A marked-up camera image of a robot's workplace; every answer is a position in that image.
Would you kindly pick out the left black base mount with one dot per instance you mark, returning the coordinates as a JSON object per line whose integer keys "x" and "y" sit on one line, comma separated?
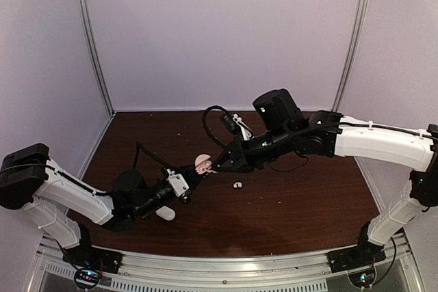
{"x": 88, "y": 256}

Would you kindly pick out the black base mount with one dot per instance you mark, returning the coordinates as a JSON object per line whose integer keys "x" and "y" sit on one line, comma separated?
{"x": 363, "y": 254}
{"x": 88, "y": 256}

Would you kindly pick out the left aluminium corner post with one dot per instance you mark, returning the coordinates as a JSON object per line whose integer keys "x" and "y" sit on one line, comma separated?
{"x": 94, "y": 56}

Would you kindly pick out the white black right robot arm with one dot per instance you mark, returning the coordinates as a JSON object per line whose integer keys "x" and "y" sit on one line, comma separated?
{"x": 332, "y": 134}

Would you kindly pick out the white oval charging case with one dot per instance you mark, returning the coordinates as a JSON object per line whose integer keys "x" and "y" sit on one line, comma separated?
{"x": 166, "y": 213}

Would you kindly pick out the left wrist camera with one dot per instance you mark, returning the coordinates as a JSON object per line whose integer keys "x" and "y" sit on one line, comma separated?
{"x": 177, "y": 182}

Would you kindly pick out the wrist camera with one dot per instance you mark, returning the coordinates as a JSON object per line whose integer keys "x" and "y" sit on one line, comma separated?
{"x": 235, "y": 125}
{"x": 177, "y": 182}

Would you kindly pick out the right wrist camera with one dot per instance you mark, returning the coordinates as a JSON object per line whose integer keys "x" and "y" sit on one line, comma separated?
{"x": 235, "y": 125}

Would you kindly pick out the aluminium front frame rail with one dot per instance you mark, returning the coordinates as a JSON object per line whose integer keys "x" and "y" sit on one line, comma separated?
{"x": 307, "y": 271}

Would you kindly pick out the pink earbud charging case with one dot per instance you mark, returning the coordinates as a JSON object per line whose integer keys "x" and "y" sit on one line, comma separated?
{"x": 203, "y": 164}

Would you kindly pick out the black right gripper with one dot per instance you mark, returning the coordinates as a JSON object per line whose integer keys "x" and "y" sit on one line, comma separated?
{"x": 241, "y": 160}

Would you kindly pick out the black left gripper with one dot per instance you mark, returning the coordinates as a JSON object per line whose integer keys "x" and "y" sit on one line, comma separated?
{"x": 192, "y": 184}

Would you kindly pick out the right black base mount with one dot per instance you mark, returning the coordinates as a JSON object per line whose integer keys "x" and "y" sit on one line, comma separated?
{"x": 363, "y": 254}

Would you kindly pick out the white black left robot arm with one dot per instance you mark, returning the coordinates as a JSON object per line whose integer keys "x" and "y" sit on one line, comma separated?
{"x": 34, "y": 183}

